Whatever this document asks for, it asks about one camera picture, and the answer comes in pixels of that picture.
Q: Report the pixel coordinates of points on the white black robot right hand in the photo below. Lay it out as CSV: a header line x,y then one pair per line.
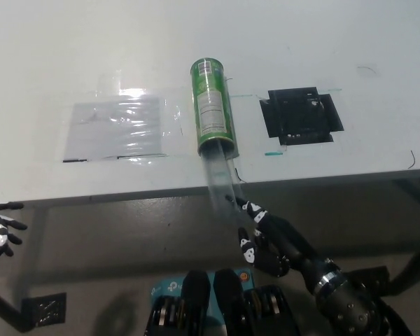
x,y
276,241

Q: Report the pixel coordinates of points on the black metal table leg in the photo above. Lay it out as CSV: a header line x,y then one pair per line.
x,y
7,308
416,262

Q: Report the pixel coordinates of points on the clear plastic film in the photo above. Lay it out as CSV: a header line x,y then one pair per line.
x,y
171,117

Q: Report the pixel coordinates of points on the clear plastic chips tray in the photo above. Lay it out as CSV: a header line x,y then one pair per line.
x,y
220,175

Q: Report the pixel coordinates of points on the green chips can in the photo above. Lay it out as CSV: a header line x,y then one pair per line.
x,y
211,105

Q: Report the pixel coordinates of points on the clear plastic sheet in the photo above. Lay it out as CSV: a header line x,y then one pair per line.
x,y
115,129

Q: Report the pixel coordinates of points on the black tape square patch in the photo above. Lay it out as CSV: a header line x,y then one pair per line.
x,y
299,117

